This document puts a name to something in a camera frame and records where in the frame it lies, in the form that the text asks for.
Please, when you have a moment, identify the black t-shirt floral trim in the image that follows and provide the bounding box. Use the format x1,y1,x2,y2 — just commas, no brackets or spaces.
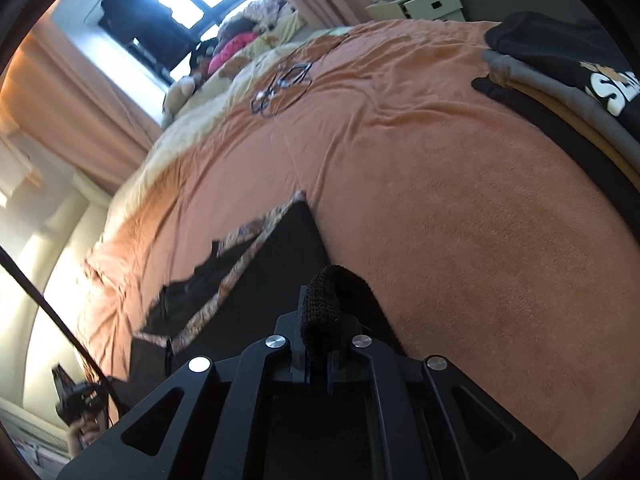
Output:
127,188,407,396

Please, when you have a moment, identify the stack of folded clothes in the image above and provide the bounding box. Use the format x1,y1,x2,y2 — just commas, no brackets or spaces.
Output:
483,12,639,186

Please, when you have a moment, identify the person's left hand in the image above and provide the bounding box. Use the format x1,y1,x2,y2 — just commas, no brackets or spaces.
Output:
66,413,107,458

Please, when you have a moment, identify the orange bed blanket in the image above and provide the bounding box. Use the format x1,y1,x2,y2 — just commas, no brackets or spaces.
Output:
77,21,639,475

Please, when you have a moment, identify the cream duvet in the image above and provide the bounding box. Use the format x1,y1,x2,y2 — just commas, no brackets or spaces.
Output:
107,41,305,231

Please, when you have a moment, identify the white plush toy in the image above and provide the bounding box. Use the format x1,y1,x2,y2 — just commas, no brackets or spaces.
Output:
160,73,202,129

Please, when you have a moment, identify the left pink curtain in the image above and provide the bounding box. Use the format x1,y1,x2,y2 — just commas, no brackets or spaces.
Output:
1,18,162,194

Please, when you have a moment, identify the black penguin plush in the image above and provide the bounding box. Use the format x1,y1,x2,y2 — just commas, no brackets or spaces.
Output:
189,37,218,76

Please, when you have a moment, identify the pink cloth on daybed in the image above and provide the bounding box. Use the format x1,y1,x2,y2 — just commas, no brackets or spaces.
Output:
207,32,258,76

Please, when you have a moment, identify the hanging black coat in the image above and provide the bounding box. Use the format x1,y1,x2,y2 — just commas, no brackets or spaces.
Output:
99,0,198,70

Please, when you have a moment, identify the cream bedside cabinet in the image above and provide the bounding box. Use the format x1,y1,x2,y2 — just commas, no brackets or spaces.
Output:
366,0,465,22

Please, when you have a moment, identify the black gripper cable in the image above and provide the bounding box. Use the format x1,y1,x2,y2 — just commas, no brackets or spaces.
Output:
0,246,132,416

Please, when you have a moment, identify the black cable on bed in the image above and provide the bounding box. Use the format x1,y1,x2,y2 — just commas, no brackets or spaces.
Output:
249,34,352,120

